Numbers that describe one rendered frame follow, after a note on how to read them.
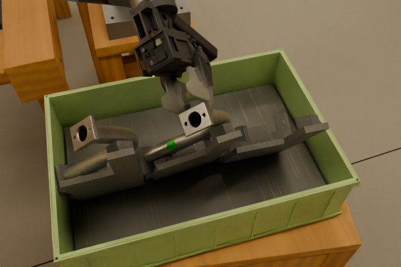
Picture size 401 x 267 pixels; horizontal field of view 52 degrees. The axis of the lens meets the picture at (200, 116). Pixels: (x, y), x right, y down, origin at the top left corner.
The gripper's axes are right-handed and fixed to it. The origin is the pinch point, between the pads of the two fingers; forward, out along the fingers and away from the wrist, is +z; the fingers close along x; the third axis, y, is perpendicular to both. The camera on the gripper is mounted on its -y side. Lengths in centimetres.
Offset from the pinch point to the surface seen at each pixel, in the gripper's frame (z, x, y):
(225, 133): 3.8, 1.4, -3.5
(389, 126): 10, -1, -174
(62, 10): -127, -143, -116
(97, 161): -0.7, -25.2, 1.2
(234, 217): 18.4, -8.3, -13.0
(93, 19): -52, -49, -36
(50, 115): -16.4, -40.0, -2.7
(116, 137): -1.1, -11.5, 8.4
